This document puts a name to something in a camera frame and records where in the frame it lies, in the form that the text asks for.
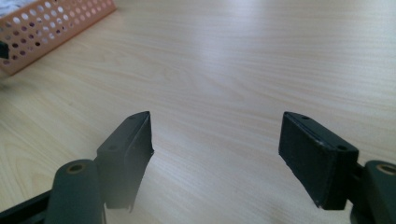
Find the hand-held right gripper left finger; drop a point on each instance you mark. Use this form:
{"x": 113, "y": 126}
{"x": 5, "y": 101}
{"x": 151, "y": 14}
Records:
{"x": 124, "y": 161}

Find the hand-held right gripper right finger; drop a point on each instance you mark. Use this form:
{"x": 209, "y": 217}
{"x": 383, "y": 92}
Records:
{"x": 314, "y": 161}

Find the white garment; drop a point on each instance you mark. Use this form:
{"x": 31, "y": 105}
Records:
{"x": 12, "y": 6}

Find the pink perforated plastic basket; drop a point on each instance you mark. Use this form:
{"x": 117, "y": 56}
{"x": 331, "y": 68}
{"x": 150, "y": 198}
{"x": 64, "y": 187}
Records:
{"x": 59, "y": 34}

